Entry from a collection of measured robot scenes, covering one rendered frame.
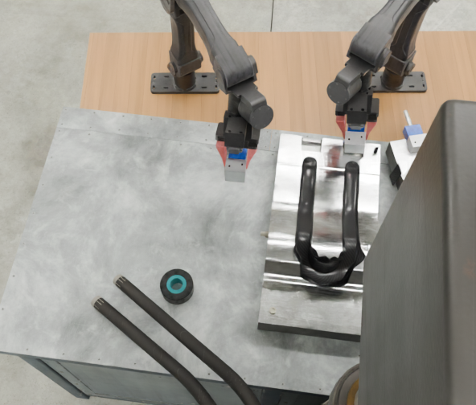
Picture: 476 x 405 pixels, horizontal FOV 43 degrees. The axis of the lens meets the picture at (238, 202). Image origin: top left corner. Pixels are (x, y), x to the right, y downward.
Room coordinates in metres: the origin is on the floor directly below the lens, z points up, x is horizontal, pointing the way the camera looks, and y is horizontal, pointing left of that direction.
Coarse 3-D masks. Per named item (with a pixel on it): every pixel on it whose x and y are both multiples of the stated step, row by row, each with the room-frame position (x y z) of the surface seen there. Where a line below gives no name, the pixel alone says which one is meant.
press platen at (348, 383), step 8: (352, 368) 0.14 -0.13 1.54; (344, 376) 0.14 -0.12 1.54; (352, 376) 0.13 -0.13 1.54; (336, 384) 0.13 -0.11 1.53; (344, 384) 0.13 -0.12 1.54; (352, 384) 0.12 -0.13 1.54; (336, 392) 0.12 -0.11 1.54; (344, 392) 0.12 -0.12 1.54; (352, 392) 0.12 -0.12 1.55; (336, 400) 0.11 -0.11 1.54; (344, 400) 0.11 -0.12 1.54; (352, 400) 0.11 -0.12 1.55
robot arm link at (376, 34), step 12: (396, 0) 1.01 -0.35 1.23; (408, 0) 1.00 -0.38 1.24; (384, 12) 0.98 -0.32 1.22; (396, 12) 0.98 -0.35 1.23; (408, 12) 1.00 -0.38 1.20; (372, 24) 0.95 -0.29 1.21; (384, 24) 0.95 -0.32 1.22; (396, 24) 0.95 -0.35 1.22; (360, 36) 0.93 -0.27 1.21; (372, 36) 0.92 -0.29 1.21; (384, 36) 0.92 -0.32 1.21; (360, 48) 0.90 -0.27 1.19; (372, 48) 0.90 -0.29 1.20; (384, 48) 0.90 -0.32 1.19; (372, 60) 0.88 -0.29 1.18
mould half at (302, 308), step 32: (288, 160) 0.80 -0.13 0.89; (320, 160) 0.80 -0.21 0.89; (352, 160) 0.80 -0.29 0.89; (288, 192) 0.71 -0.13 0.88; (320, 192) 0.71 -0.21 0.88; (288, 224) 0.61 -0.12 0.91; (320, 224) 0.61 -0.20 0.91; (288, 256) 0.52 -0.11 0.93; (288, 288) 0.47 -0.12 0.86; (320, 288) 0.47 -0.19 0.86; (352, 288) 0.47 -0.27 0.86; (288, 320) 0.39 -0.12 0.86; (320, 320) 0.39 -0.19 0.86; (352, 320) 0.39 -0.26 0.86
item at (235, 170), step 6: (246, 150) 0.79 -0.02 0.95; (228, 156) 0.78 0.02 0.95; (234, 156) 0.78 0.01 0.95; (240, 156) 0.78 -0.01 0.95; (246, 156) 0.79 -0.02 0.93; (228, 162) 0.75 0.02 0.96; (234, 162) 0.75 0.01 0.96; (240, 162) 0.75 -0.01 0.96; (228, 168) 0.74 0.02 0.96; (234, 168) 0.74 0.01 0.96; (240, 168) 0.74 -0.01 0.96; (228, 174) 0.73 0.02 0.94; (234, 174) 0.73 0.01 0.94; (240, 174) 0.73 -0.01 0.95; (228, 180) 0.73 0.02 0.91; (234, 180) 0.73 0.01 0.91; (240, 180) 0.73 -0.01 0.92
